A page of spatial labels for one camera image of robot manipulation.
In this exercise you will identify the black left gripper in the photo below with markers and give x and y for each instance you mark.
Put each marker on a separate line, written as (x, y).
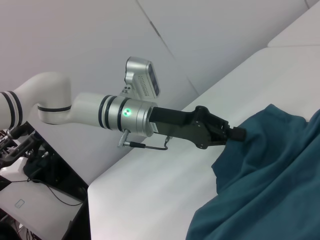
(185, 127)

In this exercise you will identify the teal t-shirt with beige print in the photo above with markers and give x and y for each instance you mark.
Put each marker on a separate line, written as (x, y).
(262, 187)

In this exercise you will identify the white device box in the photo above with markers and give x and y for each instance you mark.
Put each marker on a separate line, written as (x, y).
(11, 168)

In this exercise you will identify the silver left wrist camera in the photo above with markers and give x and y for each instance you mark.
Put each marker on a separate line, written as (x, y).
(140, 75)

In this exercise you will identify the black metal equipment frame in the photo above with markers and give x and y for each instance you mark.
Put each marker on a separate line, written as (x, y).
(15, 142)

